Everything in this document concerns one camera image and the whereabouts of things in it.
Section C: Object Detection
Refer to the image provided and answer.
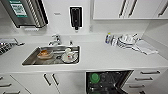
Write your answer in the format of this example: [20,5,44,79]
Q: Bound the white kitchen counter cabinets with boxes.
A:
[0,33,168,94]

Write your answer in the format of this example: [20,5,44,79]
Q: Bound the orange item in sink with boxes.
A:
[36,49,55,60]

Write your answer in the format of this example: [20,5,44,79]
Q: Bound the steel dishwasher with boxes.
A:
[85,69,135,94]

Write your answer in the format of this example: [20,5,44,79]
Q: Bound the chrome faucet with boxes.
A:
[48,33,63,47]

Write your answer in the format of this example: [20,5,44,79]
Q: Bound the wall mounted dispenser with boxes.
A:
[0,0,50,29]

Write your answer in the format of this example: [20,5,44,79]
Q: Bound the small clear bottle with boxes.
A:
[104,32,113,45]

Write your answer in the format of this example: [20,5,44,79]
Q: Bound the wire dish rack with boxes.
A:
[0,38,25,57]

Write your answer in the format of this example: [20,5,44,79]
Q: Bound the white upper cabinet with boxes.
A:
[92,0,168,21]

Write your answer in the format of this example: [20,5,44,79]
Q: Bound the white bowl in sink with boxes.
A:
[60,48,80,64]

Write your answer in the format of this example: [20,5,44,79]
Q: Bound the steel sink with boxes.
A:
[21,44,82,67]

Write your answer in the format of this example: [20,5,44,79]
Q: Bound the white plate stack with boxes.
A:
[116,33,139,50]

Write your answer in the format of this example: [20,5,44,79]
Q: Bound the green bowl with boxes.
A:
[90,72,101,84]

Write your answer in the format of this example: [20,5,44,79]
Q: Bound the black soap dispenser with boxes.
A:
[68,5,84,32]

